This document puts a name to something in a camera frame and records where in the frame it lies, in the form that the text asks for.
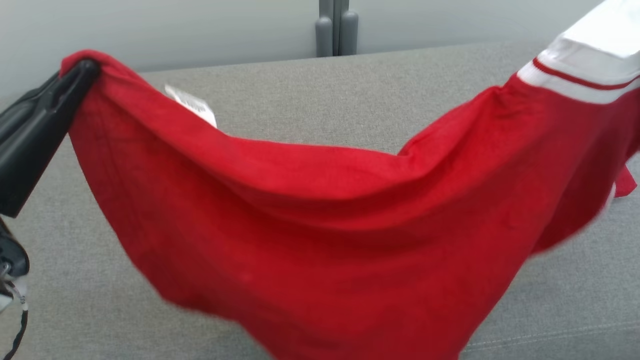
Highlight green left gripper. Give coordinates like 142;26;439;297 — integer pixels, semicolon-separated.
0;72;100;311

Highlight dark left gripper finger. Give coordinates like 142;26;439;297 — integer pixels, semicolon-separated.
0;59;100;132

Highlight red and white jersey shirt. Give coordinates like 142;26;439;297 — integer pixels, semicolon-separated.
59;0;640;360

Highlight grey rounded post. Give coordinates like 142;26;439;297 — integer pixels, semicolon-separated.
338;10;359;56
315;16;334;57

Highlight grey vertical rail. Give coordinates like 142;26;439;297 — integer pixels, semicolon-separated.
319;0;349;56

